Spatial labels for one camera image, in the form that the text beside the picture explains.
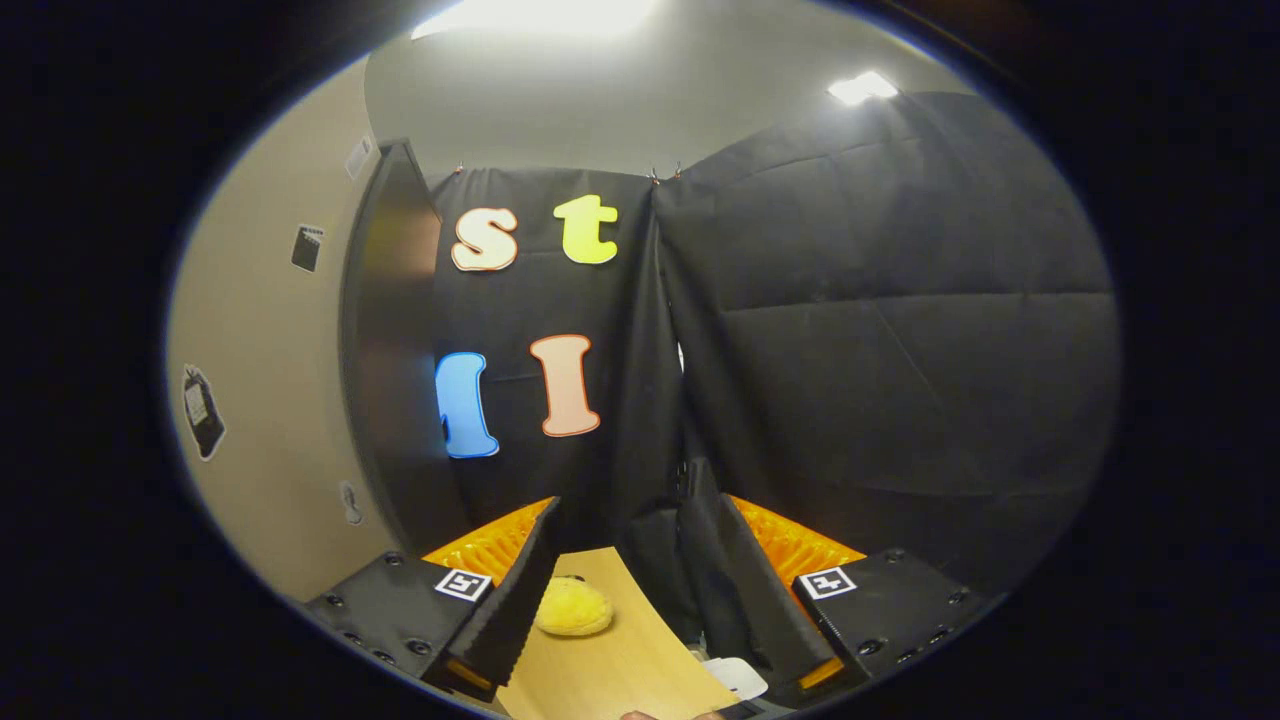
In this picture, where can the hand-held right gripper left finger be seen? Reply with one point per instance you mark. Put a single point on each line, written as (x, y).
(515, 610)

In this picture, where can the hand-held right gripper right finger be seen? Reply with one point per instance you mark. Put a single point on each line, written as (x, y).
(775, 620)

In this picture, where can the yellow plush toy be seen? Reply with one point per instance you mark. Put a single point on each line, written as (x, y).
(572, 608)

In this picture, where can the small white box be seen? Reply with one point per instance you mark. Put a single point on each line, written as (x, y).
(738, 680)

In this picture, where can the black backdrop cloth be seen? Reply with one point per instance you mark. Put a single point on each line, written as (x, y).
(850, 350)

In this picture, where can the metal backdrop clip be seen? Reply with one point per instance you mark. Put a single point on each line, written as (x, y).
(665, 174)

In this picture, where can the short ceiling light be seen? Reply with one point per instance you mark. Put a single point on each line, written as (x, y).
(862, 88)

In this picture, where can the long ceiling light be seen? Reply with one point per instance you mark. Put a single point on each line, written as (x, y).
(540, 15)

